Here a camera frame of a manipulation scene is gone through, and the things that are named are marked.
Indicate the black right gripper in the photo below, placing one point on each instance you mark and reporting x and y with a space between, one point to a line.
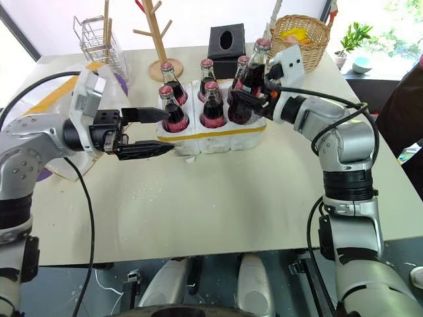
269 105

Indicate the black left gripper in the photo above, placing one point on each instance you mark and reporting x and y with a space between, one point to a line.
105 132

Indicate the wooden mug tree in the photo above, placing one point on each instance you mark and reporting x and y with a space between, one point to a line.
158 36

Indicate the silver robot leg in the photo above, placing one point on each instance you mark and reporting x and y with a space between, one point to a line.
165 284
254 284

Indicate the white foam crate yellow tape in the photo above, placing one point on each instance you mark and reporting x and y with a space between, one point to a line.
218 140

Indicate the black table frame bar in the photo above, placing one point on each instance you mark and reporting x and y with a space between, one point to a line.
315 284

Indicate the black tissue box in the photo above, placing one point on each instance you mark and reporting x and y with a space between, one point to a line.
234 49

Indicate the dark rounded robot body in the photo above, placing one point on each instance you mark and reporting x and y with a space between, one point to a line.
195 312

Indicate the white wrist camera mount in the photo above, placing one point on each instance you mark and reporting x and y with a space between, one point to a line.
82 99
291 62

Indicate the white round floor object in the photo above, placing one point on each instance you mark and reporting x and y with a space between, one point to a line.
417 277

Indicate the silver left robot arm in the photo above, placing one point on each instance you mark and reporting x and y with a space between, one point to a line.
26 138

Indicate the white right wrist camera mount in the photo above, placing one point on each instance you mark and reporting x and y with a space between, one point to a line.
291 62

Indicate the black table frame bracket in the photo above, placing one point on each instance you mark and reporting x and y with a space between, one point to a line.
132 284

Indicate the wooden pole stand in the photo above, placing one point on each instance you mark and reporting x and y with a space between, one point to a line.
106 26

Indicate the glass cola bottle red cap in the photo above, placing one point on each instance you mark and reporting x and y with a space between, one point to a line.
207 74
173 86
175 115
213 112
243 74
256 71

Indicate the orange toy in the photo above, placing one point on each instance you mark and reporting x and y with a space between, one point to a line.
305 41

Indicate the person in dark clothing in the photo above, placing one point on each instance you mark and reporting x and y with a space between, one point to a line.
403 105

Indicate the woven wicker basket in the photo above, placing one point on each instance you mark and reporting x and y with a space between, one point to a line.
314 49

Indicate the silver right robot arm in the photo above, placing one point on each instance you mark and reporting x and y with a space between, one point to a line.
350 138

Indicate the small green potted plant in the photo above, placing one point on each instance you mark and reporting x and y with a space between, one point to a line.
353 36

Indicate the yellow toy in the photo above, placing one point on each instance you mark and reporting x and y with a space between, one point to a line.
294 33

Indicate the light blue bowl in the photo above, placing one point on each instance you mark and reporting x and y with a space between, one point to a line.
361 66

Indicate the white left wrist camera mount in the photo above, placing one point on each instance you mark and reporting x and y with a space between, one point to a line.
82 99

